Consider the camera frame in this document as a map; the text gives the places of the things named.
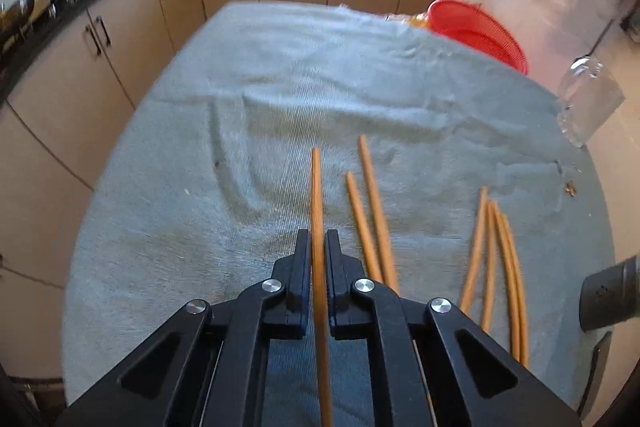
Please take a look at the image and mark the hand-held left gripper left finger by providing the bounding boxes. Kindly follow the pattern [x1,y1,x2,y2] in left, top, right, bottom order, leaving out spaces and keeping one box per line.
[55,229,313,427]

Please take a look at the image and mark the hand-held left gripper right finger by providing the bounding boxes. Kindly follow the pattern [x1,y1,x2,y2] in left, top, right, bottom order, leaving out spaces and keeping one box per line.
[326,230,582,427]

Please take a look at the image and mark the wooden chopstick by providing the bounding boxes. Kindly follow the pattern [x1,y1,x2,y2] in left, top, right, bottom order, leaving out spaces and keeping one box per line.
[310,147,335,427]

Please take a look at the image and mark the bunch of wooden chopsticks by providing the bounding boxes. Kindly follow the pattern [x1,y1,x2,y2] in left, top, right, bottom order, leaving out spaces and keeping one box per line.
[345,134,531,368]

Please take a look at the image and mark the dark perforated chopstick holder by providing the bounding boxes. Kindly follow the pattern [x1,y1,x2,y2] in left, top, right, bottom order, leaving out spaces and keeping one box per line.
[579,254,640,334]

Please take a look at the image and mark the grey towel cloth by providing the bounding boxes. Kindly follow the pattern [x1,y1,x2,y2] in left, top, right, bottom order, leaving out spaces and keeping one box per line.
[60,2,616,427]

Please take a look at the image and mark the red plastic basket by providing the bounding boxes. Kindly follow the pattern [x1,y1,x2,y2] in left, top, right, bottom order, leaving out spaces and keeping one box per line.
[427,0,530,75]

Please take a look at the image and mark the clear glass mug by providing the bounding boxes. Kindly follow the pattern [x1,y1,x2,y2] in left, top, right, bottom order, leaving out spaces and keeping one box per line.
[556,57,627,148]

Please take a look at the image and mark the cooking pot with lid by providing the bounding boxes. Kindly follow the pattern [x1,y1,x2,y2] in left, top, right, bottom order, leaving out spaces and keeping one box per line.
[0,0,38,38]

